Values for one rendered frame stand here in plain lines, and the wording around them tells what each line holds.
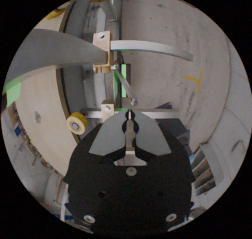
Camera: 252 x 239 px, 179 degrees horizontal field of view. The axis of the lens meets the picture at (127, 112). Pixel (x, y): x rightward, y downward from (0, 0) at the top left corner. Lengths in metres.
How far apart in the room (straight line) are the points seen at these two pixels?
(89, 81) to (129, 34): 0.84
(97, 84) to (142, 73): 0.71
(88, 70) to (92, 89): 0.12
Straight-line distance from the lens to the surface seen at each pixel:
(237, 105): 2.61
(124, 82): 0.15
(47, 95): 0.38
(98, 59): 0.19
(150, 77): 1.16
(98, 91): 0.55
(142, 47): 0.27
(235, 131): 2.61
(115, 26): 0.48
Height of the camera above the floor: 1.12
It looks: 60 degrees down
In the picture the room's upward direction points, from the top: 178 degrees counter-clockwise
